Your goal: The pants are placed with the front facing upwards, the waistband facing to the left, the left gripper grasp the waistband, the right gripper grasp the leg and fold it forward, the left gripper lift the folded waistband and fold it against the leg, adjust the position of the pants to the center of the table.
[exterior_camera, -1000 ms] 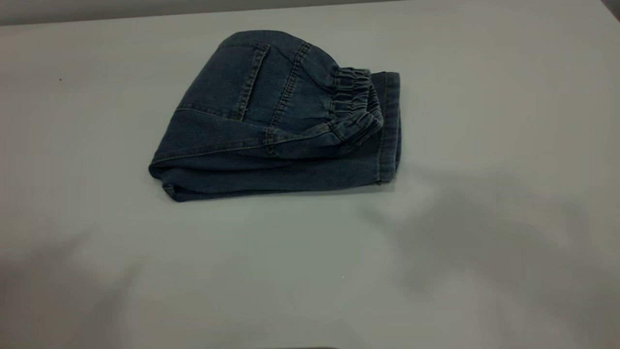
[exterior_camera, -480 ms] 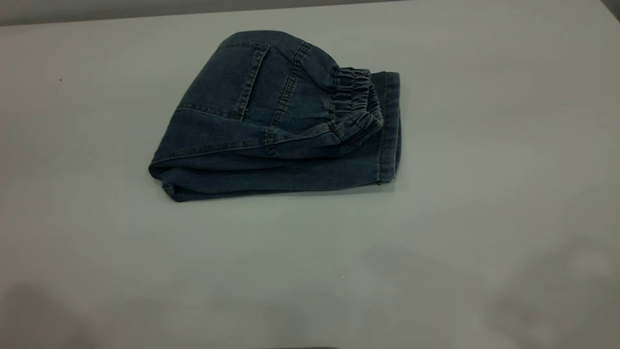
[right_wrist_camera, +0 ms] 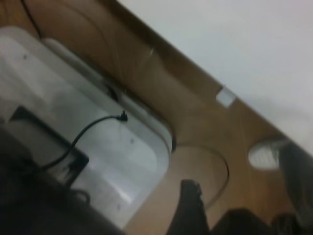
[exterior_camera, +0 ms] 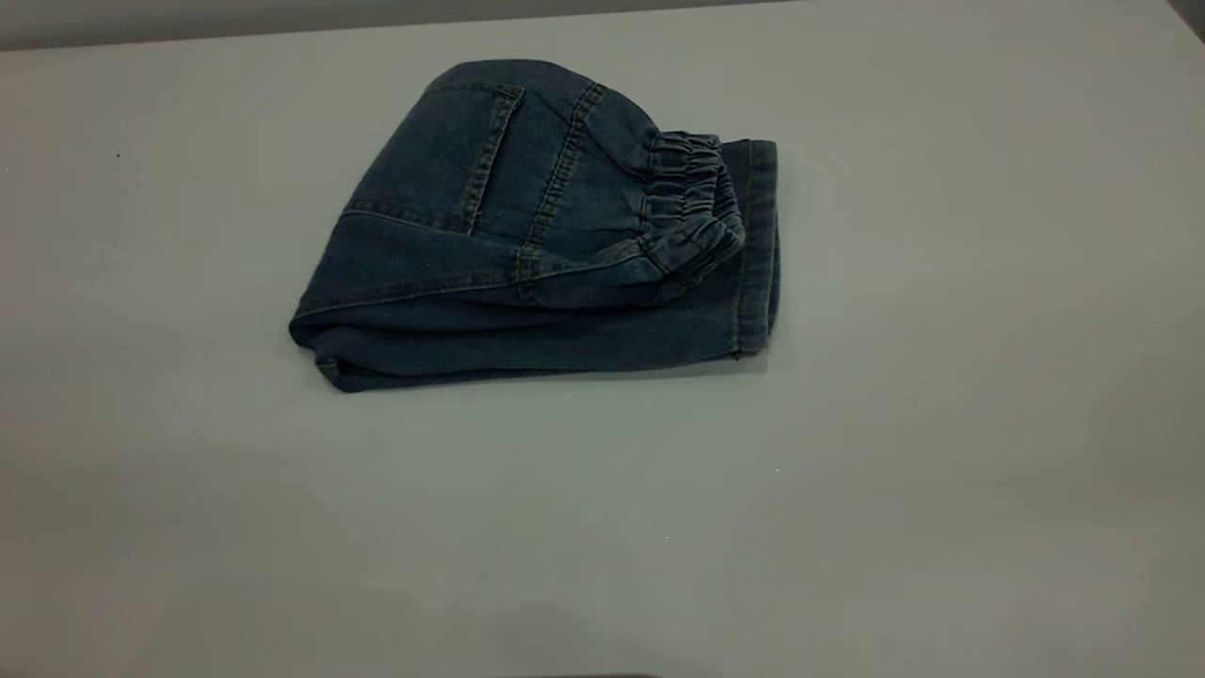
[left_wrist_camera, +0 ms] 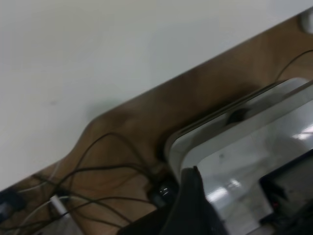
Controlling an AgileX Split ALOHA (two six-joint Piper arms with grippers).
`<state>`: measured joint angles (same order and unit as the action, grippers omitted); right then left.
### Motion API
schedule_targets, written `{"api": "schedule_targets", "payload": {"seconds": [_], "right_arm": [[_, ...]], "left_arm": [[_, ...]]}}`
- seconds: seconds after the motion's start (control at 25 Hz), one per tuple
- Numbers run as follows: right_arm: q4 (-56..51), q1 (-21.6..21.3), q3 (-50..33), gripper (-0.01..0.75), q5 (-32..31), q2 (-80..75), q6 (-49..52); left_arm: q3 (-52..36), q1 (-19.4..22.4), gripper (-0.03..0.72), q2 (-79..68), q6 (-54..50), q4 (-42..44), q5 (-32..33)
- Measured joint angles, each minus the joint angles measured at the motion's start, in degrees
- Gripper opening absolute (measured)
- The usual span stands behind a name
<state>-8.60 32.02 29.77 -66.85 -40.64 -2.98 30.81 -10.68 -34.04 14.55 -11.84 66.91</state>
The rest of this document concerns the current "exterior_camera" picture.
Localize blue denim children's jeans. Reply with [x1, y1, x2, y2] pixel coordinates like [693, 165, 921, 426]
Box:
[287, 58, 782, 394]

